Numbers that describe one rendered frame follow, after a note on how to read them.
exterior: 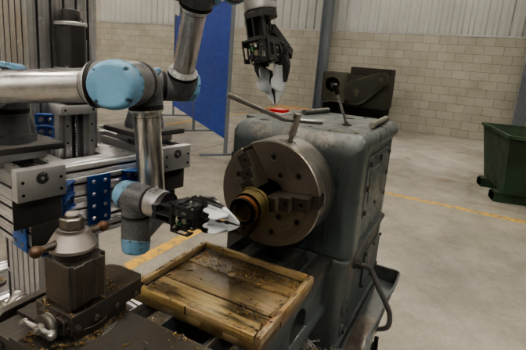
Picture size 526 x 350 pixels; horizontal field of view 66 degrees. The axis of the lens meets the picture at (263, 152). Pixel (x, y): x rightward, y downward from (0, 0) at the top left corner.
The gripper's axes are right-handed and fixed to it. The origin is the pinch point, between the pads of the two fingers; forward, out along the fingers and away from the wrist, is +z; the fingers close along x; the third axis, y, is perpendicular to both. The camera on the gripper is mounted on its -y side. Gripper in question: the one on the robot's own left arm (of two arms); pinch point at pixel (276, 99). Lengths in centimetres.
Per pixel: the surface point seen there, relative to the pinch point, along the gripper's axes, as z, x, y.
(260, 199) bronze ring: 24.9, -8.1, 0.4
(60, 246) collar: 20, -17, 50
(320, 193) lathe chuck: 26.3, 3.9, -11.4
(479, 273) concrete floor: 147, 31, -244
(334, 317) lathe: 71, -3, -27
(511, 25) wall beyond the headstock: -113, 100, -1016
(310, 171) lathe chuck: 20.4, 1.9, -10.8
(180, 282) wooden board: 43, -27, 14
